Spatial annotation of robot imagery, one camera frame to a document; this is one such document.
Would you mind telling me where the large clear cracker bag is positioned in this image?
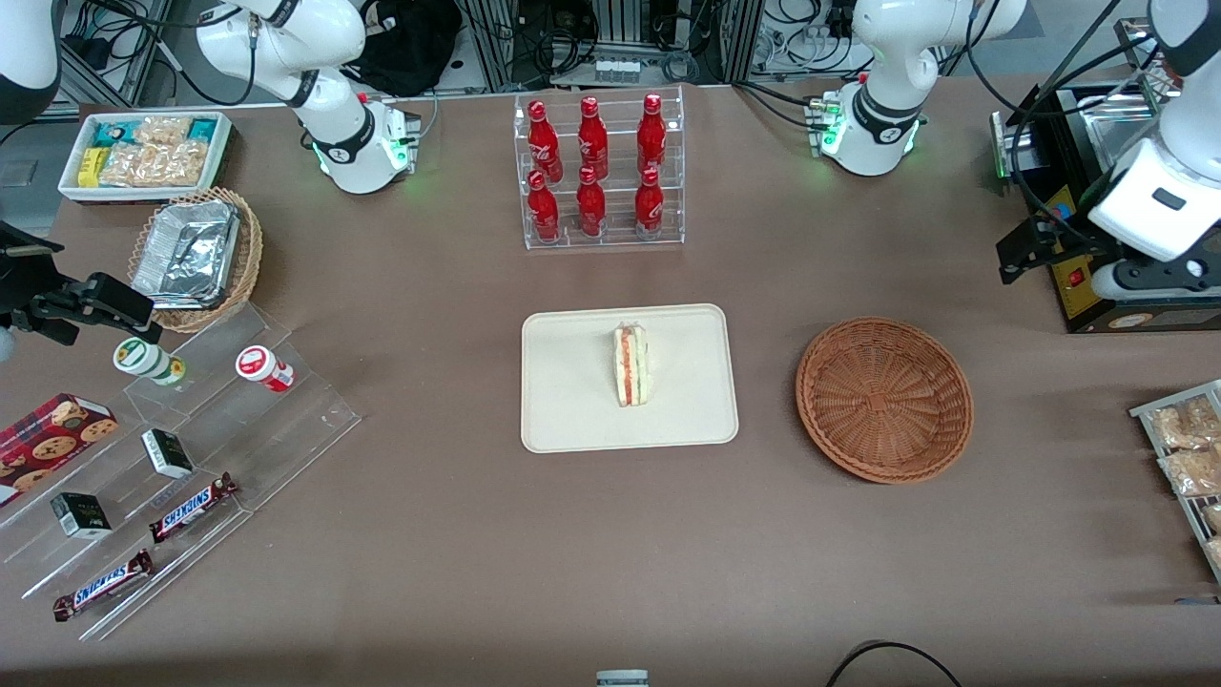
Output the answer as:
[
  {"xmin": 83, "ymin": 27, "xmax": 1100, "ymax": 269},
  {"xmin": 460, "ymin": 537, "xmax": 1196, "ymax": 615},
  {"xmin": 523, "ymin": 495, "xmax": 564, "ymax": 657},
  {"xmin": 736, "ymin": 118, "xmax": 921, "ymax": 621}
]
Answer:
[{"xmin": 98, "ymin": 141, "xmax": 209, "ymax": 188}]

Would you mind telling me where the red lid white bottle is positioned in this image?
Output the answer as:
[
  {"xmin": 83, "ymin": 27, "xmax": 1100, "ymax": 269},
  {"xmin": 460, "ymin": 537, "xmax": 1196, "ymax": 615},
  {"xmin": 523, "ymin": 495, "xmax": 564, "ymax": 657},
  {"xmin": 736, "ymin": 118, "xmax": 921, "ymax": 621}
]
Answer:
[{"xmin": 236, "ymin": 345, "xmax": 296, "ymax": 393}]

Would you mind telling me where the clear acrylic stepped display stand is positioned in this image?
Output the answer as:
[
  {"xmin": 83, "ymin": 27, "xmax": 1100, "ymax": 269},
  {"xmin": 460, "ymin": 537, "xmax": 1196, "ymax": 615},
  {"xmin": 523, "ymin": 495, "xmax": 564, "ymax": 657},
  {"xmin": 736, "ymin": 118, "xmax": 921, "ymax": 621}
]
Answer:
[{"xmin": 0, "ymin": 303, "xmax": 362, "ymax": 642}]

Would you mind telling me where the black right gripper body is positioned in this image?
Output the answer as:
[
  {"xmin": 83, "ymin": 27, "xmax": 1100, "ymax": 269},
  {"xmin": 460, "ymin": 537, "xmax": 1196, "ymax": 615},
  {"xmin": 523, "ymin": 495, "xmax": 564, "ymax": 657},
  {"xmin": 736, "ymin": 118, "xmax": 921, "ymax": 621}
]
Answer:
[{"xmin": 0, "ymin": 221, "xmax": 63, "ymax": 321}]

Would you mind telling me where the cream rectangular serving tray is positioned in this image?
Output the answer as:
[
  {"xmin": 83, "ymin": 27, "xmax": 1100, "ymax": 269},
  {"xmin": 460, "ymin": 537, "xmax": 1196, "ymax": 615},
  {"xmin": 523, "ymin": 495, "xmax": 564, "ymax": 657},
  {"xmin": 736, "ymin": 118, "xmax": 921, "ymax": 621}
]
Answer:
[{"xmin": 520, "ymin": 303, "xmax": 740, "ymax": 454}]

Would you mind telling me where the red cola bottle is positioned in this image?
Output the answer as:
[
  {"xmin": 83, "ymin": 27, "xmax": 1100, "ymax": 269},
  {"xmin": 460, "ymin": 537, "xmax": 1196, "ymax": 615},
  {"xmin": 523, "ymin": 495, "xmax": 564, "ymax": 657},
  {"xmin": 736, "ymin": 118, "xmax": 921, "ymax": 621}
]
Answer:
[
  {"xmin": 576, "ymin": 167, "xmax": 608, "ymax": 238},
  {"xmin": 577, "ymin": 96, "xmax": 610, "ymax": 179},
  {"xmin": 634, "ymin": 167, "xmax": 665, "ymax": 237},
  {"xmin": 528, "ymin": 170, "xmax": 562, "ymax": 241},
  {"xmin": 528, "ymin": 100, "xmax": 564, "ymax": 182},
  {"xmin": 637, "ymin": 94, "xmax": 667, "ymax": 173}
]

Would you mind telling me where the triangle sandwich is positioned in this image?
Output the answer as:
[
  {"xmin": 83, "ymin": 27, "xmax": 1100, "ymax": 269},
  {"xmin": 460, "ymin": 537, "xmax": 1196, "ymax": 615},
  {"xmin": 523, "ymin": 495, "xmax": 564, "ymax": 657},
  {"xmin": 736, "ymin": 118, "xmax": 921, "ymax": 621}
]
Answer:
[{"xmin": 611, "ymin": 323, "xmax": 652, "ymax": 408}]

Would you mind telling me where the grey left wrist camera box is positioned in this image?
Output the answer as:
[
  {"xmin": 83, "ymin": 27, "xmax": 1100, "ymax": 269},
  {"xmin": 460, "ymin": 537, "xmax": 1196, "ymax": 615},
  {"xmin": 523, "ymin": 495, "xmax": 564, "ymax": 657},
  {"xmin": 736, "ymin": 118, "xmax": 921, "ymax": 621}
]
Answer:
[{"xmin": 1090, "ymin": 256, "xmax": 1221, "ymax": 304}]

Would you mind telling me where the black looped cable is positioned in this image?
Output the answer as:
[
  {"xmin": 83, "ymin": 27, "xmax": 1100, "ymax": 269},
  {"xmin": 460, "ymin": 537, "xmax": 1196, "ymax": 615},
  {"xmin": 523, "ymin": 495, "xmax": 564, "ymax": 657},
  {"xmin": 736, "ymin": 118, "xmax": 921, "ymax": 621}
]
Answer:
[{"xmin": 825, "ymin": 641, "xmax": 964, "ymax": 687}]

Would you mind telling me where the clear acrylic bottle rack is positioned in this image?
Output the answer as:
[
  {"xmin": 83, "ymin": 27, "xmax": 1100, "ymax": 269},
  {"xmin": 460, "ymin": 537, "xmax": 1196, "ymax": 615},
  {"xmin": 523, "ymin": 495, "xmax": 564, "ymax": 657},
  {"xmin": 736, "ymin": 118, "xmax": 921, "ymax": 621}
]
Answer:
[{"xmin": 513, "ymin": 86, "xmax": 686, "ymax": 251}]

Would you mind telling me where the white rectangular snack bin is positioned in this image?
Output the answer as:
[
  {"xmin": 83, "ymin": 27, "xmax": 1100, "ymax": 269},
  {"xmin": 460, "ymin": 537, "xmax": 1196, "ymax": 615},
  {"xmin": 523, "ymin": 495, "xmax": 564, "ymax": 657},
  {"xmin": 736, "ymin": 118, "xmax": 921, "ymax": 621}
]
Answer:
[{"xmin": 57, "ymin": 112, "xmax": 235, "ymax": 206}]

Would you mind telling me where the red chocolate chip cookie box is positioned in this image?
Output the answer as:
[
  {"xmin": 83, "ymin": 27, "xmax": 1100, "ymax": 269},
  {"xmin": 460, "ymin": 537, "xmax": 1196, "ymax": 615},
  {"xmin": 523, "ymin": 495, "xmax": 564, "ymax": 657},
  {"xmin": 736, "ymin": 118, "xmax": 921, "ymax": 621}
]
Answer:
[{"xmin": 0, "ymin": 393, "xmax": 119, "ymax": 507}]

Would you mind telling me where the black bag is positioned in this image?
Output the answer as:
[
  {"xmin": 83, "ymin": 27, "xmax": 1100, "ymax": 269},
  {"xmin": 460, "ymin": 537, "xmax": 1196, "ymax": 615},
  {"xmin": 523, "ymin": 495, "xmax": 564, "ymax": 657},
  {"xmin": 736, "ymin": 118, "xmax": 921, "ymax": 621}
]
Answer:
[{"xmin": 348, "ymin": 0, "xmax": 464, "ymax": 96}]

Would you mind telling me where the brown round wicker basket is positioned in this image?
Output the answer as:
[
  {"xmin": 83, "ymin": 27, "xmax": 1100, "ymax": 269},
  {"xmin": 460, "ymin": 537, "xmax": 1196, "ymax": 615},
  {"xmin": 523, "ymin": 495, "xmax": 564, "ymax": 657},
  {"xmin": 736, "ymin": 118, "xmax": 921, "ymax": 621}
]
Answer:
[{"xmin": 795, "ymin": 317, "xmax": 975, "ymax": 485}]

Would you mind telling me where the small black carton box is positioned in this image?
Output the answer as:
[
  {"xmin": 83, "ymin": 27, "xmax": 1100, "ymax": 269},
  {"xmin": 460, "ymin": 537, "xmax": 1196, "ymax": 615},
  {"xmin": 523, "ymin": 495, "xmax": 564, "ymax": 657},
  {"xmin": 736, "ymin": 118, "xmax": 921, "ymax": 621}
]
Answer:
[
  {"xmin": 51, "ymin": 492, "xmax": 113, "ymax": 540},
  {"xmin": 141, "ymin": 428, "xmax": 195, "ymax": 479}
]

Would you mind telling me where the small clear cracker bag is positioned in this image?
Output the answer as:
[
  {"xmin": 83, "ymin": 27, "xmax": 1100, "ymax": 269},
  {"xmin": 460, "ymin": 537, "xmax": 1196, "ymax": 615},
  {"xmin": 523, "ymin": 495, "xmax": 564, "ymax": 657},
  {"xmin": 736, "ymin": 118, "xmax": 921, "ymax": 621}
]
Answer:
[{"xmin": 134, "ymin": 116, "xmax": 192, "ymax": 146}]

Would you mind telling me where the Snickers chocolate bar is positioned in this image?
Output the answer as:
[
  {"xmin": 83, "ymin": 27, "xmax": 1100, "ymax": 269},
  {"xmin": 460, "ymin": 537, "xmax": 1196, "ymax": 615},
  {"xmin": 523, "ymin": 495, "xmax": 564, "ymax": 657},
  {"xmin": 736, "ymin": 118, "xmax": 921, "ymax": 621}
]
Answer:
[
  {"xmin": 149, "ymin": 472, "xmax": 239, "ymax": 545},
  {"xmin": 52, "ymin": 549, "xmax": 155, "ymax": 623}
]

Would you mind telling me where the light wicker basket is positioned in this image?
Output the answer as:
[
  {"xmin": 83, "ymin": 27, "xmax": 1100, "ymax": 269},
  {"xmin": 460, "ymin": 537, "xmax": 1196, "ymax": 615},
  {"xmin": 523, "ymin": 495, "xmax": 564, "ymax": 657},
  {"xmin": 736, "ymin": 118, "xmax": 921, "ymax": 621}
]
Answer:
[{"xmin": 127, "ymin": 187, "xmax": 264, "ymax": 334}]

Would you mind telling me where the aluminium foil tray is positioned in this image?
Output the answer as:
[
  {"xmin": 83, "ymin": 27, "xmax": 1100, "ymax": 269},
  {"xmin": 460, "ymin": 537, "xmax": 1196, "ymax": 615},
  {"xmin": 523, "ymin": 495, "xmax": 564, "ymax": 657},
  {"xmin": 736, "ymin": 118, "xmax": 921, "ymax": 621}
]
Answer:
[{"xmin": 131, "ymin": 198, "xmax": 241, "ymax": 311}]

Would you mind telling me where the green lid sunflower bottle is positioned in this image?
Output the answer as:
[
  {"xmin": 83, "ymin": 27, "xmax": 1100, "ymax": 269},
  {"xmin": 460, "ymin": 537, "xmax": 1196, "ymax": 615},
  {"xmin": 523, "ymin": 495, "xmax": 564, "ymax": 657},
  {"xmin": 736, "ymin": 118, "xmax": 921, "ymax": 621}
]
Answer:
[{"xmin": 113, "ymin": 337, "xmax": 187, "ymax": 387}]

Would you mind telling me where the black yellow food warmer machine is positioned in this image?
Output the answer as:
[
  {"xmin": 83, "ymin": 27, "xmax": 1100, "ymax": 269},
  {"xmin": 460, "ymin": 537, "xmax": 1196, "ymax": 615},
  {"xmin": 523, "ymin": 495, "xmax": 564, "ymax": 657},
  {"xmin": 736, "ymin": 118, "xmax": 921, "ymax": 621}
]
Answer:
[{"xmin": 992, "ymin": 14, "xmax": 1221, "ymax": 335}]

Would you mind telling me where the steel warmer pan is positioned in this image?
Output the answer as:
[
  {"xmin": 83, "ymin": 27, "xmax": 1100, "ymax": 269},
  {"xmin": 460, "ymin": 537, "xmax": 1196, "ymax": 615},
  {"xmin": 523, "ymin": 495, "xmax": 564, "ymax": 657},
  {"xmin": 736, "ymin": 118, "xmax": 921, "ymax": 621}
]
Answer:
[{"xmin": 1078, "ymin": 94, "xmax": 1160, "ymax": 154}]

